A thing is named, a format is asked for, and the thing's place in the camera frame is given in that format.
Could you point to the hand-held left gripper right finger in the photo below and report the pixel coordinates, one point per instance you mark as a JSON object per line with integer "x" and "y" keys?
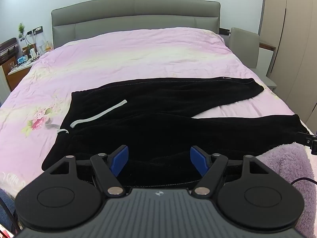
{"x": 198, "y": 160}

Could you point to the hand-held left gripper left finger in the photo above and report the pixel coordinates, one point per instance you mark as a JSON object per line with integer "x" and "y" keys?
{"x": 120, "y": 160}

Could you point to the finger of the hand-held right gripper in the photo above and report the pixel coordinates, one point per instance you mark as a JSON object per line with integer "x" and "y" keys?
{"x": 313, "y": 141}

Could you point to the black pants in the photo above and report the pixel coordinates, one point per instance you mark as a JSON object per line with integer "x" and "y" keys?
{"x": 148, "y": 129}

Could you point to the purple fluffy blanket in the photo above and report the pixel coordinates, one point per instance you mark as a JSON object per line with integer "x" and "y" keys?
{"x": 284, "y": 163}

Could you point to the white desk with wooden top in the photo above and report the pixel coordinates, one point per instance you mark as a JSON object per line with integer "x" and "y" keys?
{"x": 266, "y": 59}

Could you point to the beige wardrobe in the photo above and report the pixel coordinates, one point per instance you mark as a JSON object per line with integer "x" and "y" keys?
{"x": 292, "y": 42}

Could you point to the pink floral bed cover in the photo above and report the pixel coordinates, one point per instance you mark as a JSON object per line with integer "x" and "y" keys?
{"x": 123, "y": 54}

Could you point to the grey chair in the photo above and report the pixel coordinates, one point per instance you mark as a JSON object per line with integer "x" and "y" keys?
{"x": 244, "y": 44}

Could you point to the wooden nightstand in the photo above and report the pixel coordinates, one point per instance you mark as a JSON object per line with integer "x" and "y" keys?
{"x": 17, "y": 76}

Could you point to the teal tissue box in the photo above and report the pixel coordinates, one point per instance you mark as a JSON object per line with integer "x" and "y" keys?
{"x": 22, "y": 59}

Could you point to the clear drinking glass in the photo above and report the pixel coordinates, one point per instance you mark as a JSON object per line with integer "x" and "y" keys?
{"x": 11, "y": 66}

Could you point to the grey upholstered bed headboard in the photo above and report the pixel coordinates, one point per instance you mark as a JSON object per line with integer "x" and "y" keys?
{"x": 136, "y": 10}

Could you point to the small potted plant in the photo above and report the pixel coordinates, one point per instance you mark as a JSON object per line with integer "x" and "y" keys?
{"x": 21, "y": 29}

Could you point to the black wall socket panel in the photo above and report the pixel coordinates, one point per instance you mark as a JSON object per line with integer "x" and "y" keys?
{"x": 36, "y": 30}

